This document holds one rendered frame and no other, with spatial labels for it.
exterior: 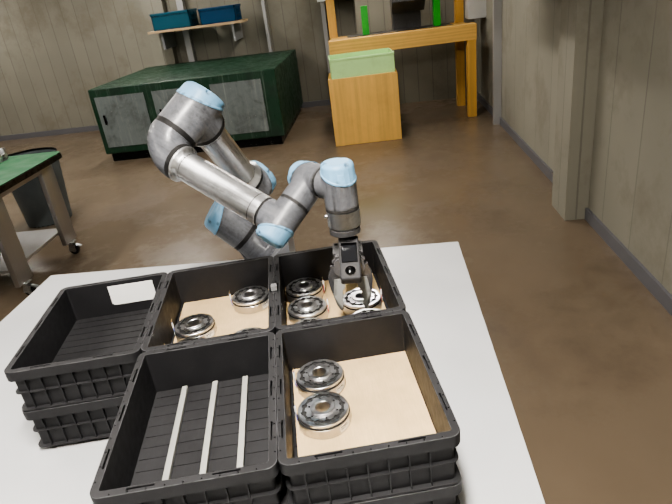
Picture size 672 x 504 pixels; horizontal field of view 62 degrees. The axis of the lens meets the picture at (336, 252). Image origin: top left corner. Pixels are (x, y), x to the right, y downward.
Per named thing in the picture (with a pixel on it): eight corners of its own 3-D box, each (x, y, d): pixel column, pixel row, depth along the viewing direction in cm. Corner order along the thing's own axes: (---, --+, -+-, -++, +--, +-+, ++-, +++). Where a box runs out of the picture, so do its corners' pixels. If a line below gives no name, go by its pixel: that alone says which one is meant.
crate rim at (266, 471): (142, 361, 124) (139, 352, 123) (276, 339, 126) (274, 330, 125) (90, 511, 88) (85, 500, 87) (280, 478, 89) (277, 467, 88)
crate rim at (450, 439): (276, 339, 126) (275, 330, 125) (408, 317, 127) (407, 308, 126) (280, 478, 89) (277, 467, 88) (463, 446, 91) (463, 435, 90)
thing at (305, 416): (299, 395, 115) (299, 393, 115) (348, 391, 114) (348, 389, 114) (295, 431, 106) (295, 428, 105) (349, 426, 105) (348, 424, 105)
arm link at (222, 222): (229, 248, 187) (196, 223, 183) (253, 215, 189) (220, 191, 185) (236, 248, 176) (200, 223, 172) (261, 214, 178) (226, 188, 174)
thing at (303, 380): (296, 364, 125) (296, 362, 124) (341, 358, 125) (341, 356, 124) (296, 394, 115) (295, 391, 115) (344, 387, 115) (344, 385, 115)
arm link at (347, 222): (359, 213, 123) (322, 217, 123) (361, 232, 125) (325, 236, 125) (358, 201, 130) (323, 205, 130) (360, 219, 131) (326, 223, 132)
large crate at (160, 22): (199, 24, 793) (196, 8, 784) (191, 26, 757) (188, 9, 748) (163, 29, 799) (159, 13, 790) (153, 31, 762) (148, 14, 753)
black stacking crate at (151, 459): (154, 395, 128) (140, 354, 123) (282, 374, 129) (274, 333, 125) (109, 551, 92) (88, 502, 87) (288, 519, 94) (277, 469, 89)
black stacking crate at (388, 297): (409, 352, 131) (406, 310, 126) (284, 373, 130) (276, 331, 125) (379, 275, 167) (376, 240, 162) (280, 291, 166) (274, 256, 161)
